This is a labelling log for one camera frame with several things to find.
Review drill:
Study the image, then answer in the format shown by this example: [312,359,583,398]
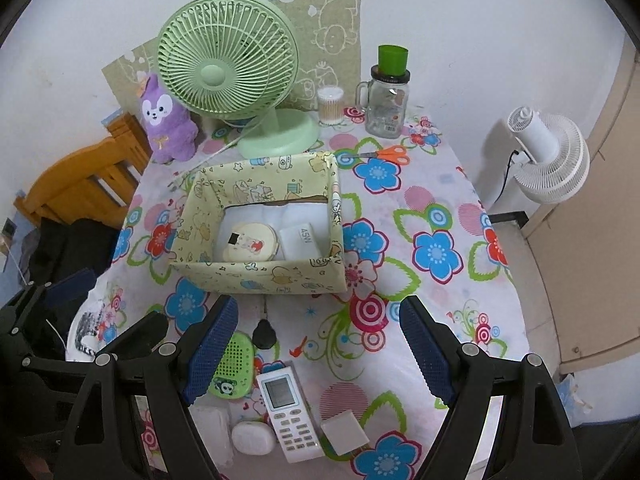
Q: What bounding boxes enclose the round cream compact case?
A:
[216,221,280,263]

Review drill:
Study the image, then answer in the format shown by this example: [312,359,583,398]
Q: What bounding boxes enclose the clear cotton swab container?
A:
[317,86,346,126]

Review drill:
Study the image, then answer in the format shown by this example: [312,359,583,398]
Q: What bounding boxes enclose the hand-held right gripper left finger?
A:
[57,294,240,480]

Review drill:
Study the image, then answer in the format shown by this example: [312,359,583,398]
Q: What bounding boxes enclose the white square box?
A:
[320,410,370,456]

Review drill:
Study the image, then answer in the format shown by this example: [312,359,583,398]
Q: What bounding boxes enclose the green cartoon storage box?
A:
[167,150,347,295]

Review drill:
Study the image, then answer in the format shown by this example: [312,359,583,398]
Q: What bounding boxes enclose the orange handled scissors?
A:
[357,145,411,165]

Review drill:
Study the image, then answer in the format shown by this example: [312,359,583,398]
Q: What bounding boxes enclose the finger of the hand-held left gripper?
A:
[97,310,171,361]
[10,267,98,321]

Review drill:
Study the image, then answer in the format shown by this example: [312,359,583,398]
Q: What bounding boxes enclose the floral tablecloth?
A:
[65,105,531,480]

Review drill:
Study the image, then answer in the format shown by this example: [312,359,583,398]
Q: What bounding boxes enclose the clear tissue packet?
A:
[192,402,236,468]

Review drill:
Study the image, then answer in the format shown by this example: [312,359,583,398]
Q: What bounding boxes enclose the white circulator fan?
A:
[475,106,591,213]

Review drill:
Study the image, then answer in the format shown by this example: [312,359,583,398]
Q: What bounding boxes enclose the white printed cloth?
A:
[65,285,128,362]

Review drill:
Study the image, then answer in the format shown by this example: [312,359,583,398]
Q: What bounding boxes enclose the wooden chair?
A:
[12,112,153,228]

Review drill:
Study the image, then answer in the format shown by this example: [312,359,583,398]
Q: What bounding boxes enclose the white oval case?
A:
[231,421,277,455]

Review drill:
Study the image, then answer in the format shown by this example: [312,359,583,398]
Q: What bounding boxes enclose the black fan cable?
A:
[499,149,522,203]

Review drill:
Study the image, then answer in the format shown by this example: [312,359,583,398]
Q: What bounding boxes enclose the beige wooden door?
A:
[527,35,640,378]

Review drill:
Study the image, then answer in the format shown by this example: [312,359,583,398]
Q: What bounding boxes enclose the glass mug jar green lid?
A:
[356,45,412,138]

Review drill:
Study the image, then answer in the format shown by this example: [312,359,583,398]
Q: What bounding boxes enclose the white charger block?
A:
[278,223,331,259]

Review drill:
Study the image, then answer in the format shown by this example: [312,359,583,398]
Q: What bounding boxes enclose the green perforated panda case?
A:
[209,331,257,401]

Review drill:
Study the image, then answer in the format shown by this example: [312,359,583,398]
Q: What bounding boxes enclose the blue white plastic bag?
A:
[555,372,588,416]

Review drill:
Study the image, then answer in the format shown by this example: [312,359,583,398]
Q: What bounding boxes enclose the small black object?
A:
[252,320,277,351]

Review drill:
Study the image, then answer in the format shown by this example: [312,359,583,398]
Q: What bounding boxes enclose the green desk fan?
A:
[156,0,321,158]

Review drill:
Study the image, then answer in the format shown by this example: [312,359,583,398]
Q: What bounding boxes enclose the white fan cable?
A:
[169,125,261,188]

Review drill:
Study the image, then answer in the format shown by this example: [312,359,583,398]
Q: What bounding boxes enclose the purple plush toy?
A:
[135,72,200,163]

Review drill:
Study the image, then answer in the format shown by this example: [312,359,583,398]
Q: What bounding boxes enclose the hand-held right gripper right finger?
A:
[399,296,586,480]

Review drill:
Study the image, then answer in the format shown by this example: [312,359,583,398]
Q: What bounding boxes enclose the dark cloth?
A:
[17,215,123,361]

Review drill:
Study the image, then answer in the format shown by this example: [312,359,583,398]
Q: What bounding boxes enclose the white remote control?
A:
[256,366,325,465]

